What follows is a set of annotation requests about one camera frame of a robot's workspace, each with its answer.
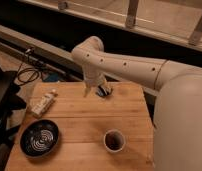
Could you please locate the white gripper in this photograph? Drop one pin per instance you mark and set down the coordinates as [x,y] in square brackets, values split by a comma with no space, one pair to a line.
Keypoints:
[93,80]

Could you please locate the blue object on floor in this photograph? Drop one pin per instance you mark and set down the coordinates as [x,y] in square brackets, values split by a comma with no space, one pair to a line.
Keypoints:
[52,78]

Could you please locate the black striped small object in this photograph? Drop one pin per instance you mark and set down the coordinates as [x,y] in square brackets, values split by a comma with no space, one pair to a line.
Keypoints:
[103,91]

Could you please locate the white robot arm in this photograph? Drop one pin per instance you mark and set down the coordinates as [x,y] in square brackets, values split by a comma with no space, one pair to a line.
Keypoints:
[177,139]

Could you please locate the metal window railing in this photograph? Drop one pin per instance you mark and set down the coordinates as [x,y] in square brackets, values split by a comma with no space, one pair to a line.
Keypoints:
[174,21]

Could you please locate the black chair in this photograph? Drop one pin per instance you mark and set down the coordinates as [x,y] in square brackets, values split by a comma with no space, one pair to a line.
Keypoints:
[9,101]

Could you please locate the black patterned bowl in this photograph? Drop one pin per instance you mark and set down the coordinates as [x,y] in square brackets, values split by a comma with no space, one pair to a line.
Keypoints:
[39,138]

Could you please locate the white tube bottle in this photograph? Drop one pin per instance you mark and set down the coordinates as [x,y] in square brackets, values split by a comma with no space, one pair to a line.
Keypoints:
[42,106]

